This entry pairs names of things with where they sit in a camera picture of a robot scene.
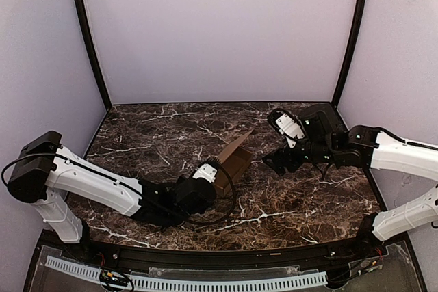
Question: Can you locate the black right corner post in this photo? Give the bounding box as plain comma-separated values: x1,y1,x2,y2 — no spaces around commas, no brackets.
331,0,366,109

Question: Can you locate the left green circuit board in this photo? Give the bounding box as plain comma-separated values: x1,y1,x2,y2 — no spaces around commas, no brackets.
99,269,130,286

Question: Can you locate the brown cardboard box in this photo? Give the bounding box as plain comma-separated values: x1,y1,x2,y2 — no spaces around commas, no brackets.
214,129,253,197

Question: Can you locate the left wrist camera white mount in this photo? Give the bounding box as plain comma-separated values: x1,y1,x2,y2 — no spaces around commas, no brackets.
190,157,222,183

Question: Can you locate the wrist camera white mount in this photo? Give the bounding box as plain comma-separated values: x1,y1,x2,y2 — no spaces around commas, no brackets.
268,108,305,148
190,157,222,183

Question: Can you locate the black corner post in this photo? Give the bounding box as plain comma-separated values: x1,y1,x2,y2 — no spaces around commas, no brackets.
74,0,112,112
331,0,366,109

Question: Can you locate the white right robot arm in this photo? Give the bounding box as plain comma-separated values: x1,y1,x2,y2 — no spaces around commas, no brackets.
263,105,437,243

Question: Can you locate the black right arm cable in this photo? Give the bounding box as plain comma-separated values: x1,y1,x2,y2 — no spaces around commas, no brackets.
376,127,438,152

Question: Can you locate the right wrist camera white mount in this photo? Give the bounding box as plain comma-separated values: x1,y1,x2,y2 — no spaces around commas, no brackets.
268,108,305,148

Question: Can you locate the right green circuit board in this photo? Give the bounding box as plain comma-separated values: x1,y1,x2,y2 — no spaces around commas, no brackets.
349,258,383,276

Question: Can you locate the black curved front rail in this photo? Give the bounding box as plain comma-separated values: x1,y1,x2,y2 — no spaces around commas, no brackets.
37,218,411,288

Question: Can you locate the white slotted cable duct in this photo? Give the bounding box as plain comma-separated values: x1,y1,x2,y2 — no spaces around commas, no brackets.
45,255,329,291

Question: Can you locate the black left corner post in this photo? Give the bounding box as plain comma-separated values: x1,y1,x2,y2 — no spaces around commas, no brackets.
74,0,112,112

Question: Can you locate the green circuit board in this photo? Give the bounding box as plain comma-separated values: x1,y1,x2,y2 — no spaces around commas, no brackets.
99,269,130,286
349,258,383,276

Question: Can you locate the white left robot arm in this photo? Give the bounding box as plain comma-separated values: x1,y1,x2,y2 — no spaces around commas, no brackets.
3,131,220,244

